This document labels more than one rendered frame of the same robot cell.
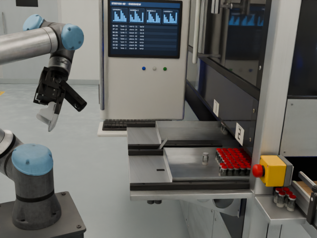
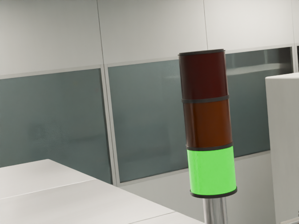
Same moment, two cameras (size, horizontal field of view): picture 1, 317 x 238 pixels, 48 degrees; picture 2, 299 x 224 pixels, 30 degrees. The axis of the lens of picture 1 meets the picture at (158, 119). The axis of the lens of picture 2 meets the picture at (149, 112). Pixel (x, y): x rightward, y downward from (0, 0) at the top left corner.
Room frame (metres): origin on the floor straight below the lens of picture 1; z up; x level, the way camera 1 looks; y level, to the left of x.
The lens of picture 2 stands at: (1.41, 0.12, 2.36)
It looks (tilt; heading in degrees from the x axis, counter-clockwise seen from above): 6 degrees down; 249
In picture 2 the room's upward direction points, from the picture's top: 6 degrees counter-clockwise
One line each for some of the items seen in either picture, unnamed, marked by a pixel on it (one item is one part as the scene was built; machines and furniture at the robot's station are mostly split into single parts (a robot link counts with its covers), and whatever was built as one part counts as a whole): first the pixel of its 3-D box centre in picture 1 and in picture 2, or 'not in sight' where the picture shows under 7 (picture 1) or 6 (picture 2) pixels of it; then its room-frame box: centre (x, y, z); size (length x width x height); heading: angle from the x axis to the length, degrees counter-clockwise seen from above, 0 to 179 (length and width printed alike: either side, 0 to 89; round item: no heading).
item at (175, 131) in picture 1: (194, 133); not in sight; (1.56, -0.17, 0.90); 0.34 x 0.26 x 0.04; 96
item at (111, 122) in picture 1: (139, 124); not in sight; (1.89, 0.11, 0.82); 0.40 x 0.14 x 0.02; 96
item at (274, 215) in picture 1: (283, 209); not in sight; (0.98, -0.40, 0.87); 0.14 x 0.13 x 0.02; 96
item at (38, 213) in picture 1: (36, 202); not in sight; (1.01, 0.38, 0.84); 0.15 x 0.15 x 0.10
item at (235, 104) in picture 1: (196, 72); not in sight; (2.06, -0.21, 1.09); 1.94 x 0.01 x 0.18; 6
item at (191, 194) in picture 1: (185, 153); not in sight; (1.38, -0.12, 0.87); 0.70 x 0.48 x 0.02; 6
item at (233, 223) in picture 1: (191, 129); not in sight; (2.08, -0.20, 0.73); 1.98 x 0.01 x 0.25; 6
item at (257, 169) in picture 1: (259, 170); not in sight; (0.98, -0.31, 1.00); 0.04 x 0.04 x 0.04; 6
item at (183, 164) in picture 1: (212, 165); not in sight; (1.22, -0.21, 0.90); 0.34 x 0.26 x 0.04; 96
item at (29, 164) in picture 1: (32, 168); not in sight; (1.01, 0.39, 0.96); 0.13 x 0.12 x 0.14; 49
